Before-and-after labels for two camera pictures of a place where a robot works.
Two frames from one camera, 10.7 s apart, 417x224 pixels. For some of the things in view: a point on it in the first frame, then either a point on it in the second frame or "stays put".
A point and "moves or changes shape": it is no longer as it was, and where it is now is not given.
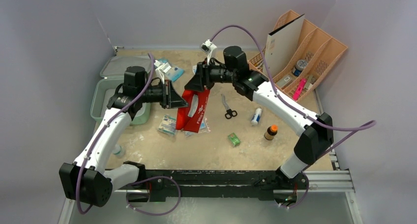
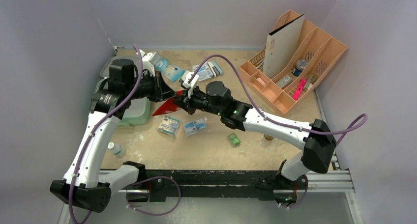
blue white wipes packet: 172,72 stays put
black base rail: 217,185 stays put
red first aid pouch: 189,118 moves or changes shape
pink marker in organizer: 299,89 stays put
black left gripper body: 161,94 stays put
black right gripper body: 204,75 → 190,100
